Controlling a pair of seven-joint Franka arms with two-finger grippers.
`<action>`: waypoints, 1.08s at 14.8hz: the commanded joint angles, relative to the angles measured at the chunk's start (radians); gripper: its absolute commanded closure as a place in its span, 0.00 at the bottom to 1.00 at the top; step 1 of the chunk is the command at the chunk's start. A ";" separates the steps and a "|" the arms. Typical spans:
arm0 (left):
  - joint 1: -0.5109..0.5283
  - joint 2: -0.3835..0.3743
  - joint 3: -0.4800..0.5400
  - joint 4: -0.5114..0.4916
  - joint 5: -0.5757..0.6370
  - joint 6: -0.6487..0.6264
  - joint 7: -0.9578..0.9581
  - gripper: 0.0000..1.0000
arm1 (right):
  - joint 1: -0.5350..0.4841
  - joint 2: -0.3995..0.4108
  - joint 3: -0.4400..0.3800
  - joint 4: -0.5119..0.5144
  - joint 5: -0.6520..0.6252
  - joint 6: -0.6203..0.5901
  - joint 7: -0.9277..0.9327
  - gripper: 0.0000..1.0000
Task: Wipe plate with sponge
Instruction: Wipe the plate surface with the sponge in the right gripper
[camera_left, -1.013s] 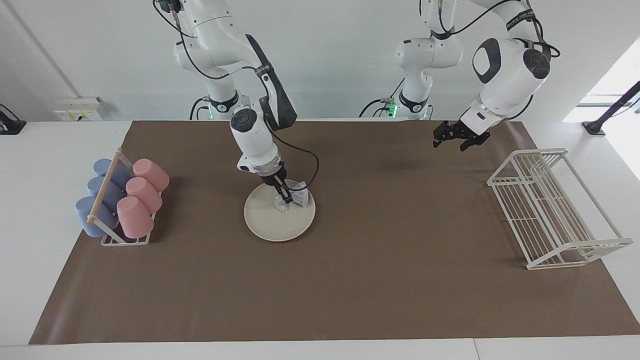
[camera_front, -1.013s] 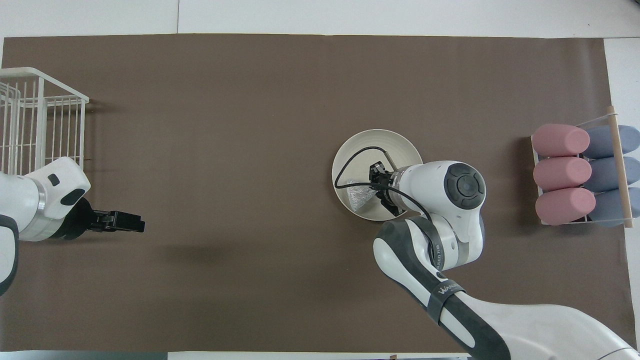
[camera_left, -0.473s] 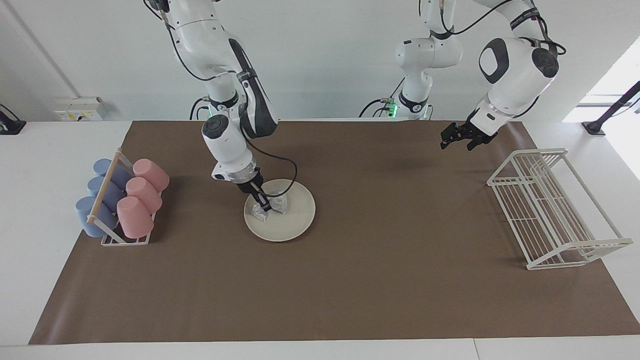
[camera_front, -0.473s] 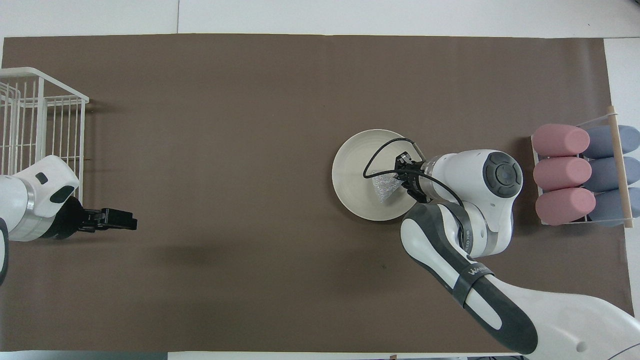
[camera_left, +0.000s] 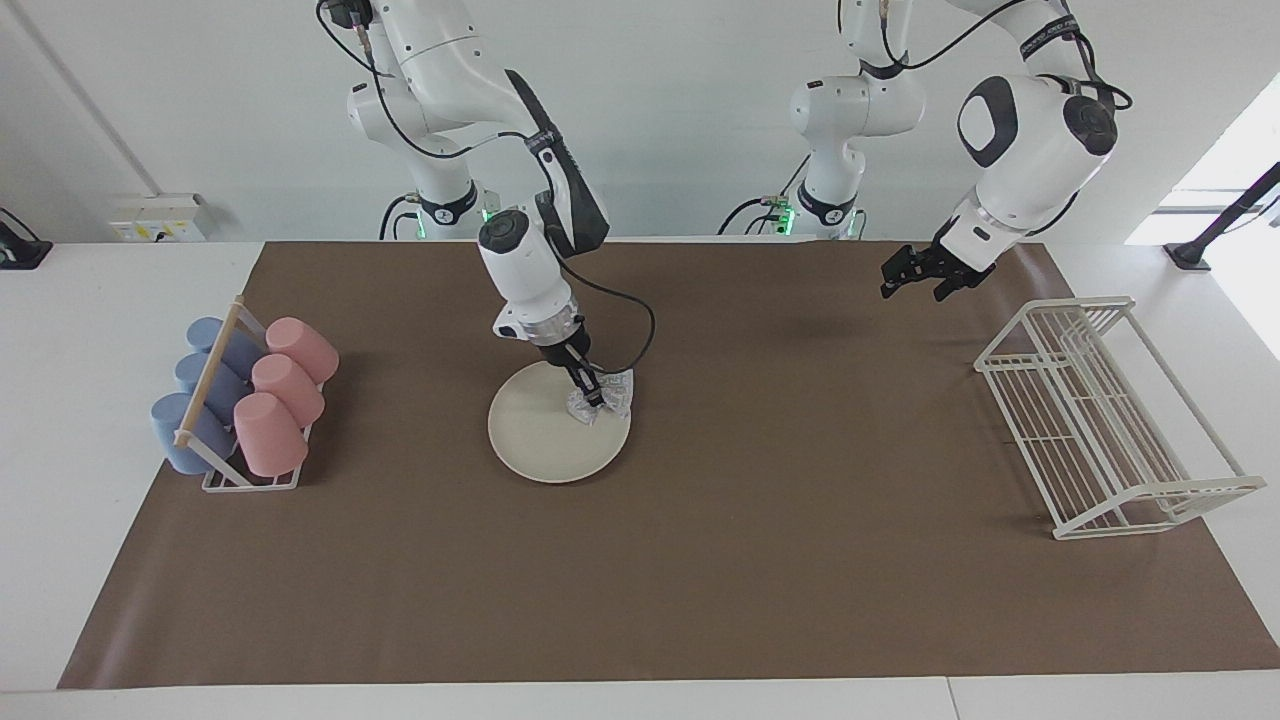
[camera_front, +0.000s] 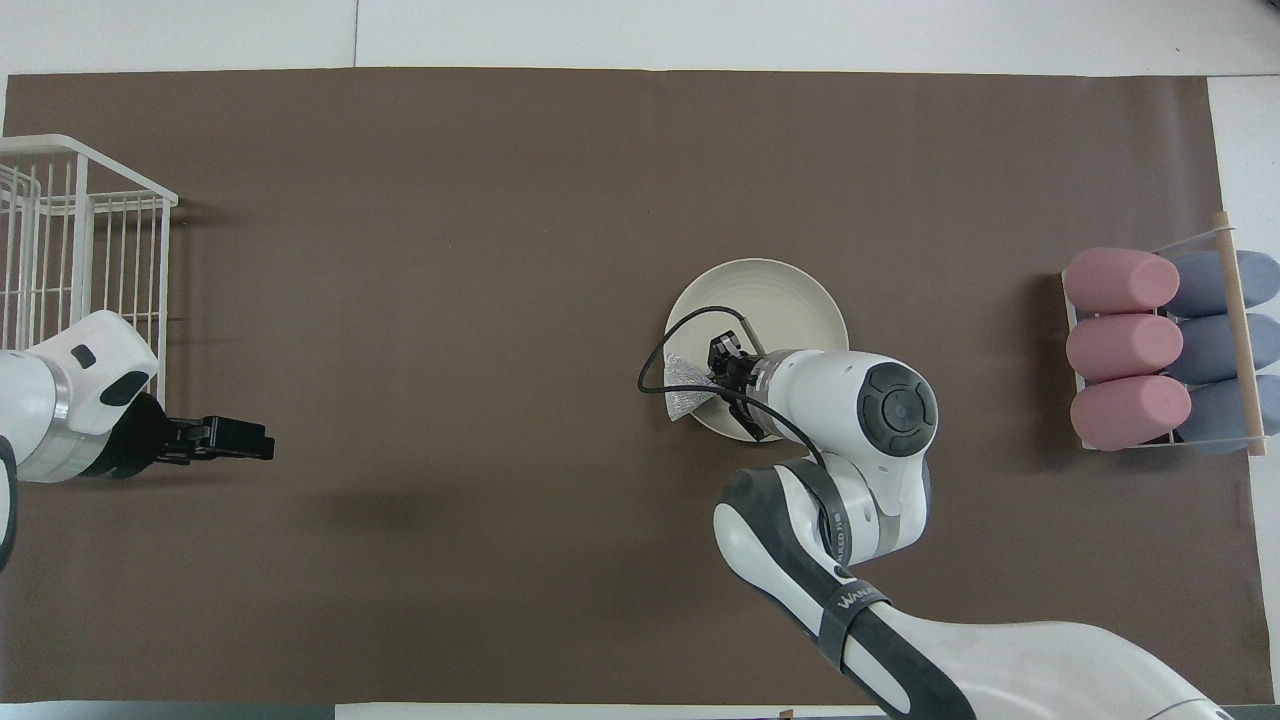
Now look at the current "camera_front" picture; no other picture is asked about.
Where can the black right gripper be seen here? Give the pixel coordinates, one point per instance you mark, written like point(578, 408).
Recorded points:
point(738, 362)

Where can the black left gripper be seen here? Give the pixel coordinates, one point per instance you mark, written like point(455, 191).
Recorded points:
point(140, 440)

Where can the pink plastic cup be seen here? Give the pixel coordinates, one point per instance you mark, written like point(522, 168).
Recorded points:
point(1125, 412)
point(1120, 348)
point(1120, 280)

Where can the cup rack with wooden rod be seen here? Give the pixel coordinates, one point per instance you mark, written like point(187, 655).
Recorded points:
point(1238, 330)

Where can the brown table mat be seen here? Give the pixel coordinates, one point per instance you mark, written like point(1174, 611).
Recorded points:
point(450, 300)

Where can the cream round plate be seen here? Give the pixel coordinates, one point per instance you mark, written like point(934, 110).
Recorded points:
point(790, 300)

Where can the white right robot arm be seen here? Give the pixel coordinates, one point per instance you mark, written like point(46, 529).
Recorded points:
point(850, 400)

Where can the blue plastic cup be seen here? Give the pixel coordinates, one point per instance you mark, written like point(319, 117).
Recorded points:
point(1210, 415)
point(1205, 285)
point(1205, 350)

